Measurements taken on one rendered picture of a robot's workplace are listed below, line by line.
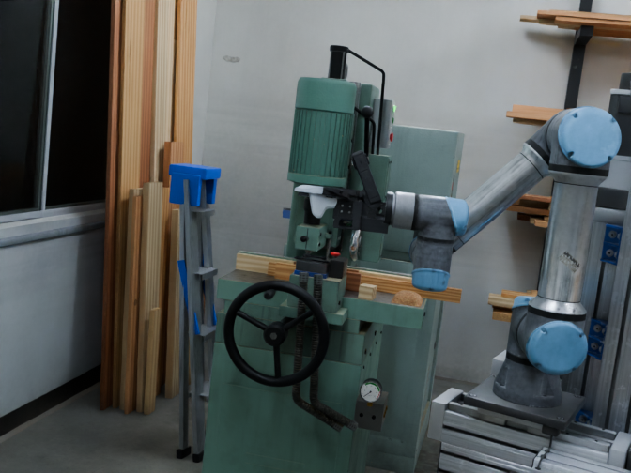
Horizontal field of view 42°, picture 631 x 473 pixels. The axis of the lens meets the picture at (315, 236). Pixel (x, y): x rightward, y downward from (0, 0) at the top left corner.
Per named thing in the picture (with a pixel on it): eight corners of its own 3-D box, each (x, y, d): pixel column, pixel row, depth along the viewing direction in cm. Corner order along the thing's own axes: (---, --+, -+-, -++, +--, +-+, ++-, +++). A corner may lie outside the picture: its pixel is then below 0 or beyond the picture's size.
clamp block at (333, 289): (284, 306, 224) (287, 274, 223) (295, 297, 237) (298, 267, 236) (337, 313, 221) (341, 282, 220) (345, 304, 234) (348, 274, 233)
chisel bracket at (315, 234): (293, 253, 243) (297, 225, 242) (302, 248, 257) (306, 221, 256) (317, 256, 242) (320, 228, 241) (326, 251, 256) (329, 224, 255)
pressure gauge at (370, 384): (357, 406, 226) (361, 378, 225) (359, 403, 230) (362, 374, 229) (379, 411, 225) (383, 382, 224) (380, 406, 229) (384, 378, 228)
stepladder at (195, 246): (165, 459, 326) (162, 163, 313) (191, 438, 350) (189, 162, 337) (203, 464, 322) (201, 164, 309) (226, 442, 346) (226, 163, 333)
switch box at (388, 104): (368, 146, 268) (374, 98, 266) (372, 146, 277) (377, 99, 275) (387, 148, 267) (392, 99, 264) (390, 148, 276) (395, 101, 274)
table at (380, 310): (204, 304, 228) (206, 283, 227) (235, 285, 258) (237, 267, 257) (420, 338, 218) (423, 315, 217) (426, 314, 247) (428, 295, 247)
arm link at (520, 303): (553, 350, 188) (561, 293, 187) (568, 366, 175) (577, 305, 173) (500, 343, 189) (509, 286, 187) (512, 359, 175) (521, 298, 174)
